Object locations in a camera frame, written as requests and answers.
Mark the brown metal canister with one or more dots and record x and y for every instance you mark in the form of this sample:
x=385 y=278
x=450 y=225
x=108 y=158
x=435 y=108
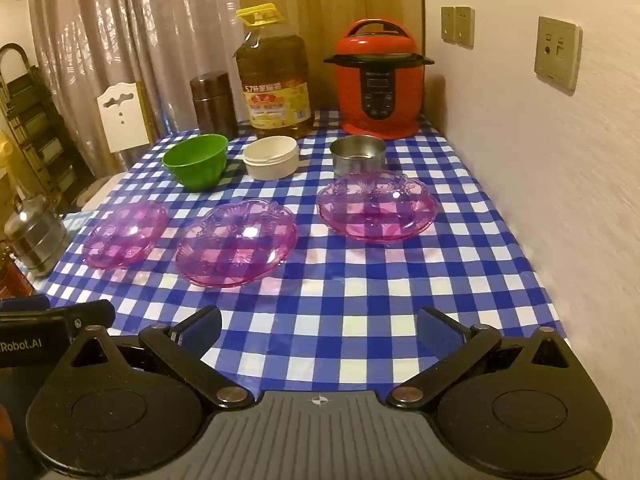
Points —
x=212 y=105

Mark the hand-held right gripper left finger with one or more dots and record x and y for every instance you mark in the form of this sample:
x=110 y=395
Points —
x=200 y=332

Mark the wall power socket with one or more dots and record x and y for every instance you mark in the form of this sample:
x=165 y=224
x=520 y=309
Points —
x=447 y=25

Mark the green plastic bowl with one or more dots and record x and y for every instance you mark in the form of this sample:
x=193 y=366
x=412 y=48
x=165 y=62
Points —
x=195 y=165

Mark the cooking oil bottle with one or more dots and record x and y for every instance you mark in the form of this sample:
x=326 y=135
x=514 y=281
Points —
x=272 y=85

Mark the white plastic bowl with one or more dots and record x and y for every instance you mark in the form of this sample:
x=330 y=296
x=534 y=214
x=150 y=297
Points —
x=270 y=162

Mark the red pressure cooker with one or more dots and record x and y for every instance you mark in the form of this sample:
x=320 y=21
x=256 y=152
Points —
x=380 y=90

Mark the stainless steel bowl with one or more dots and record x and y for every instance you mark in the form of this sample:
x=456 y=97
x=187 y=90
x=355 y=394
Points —
x=357 y=160

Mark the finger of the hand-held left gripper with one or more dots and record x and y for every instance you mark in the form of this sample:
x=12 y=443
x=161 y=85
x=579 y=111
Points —
x=95 y=312
x=25 y=303

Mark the blue white checkered tablecloth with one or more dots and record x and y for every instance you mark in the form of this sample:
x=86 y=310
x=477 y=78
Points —
x=350 y=285

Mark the large pink glass plate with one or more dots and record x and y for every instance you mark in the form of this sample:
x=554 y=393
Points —
x=375 y=207
x=235 y=245

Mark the white wooden chair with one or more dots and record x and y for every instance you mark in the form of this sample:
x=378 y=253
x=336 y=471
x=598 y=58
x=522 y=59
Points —
x=122 y=125

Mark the small pink glass plate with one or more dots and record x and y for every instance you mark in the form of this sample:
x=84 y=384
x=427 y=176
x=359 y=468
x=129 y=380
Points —
x=125 y=235

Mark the stainless steel steamer pot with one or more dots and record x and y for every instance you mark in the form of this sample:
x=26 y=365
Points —
x=35 y=235

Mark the yellow plastic bag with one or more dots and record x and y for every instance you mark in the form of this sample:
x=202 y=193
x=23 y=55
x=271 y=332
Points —
x=5 y=152

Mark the wall switch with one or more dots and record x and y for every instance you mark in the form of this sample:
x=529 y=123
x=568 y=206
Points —
x=464 y=26

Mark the sheer pink curtain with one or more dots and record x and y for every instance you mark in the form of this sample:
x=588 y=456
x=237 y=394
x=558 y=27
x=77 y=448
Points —
x=150 y=25

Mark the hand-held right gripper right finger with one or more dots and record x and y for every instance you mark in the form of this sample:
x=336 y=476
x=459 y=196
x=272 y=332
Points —
x=439 y=334

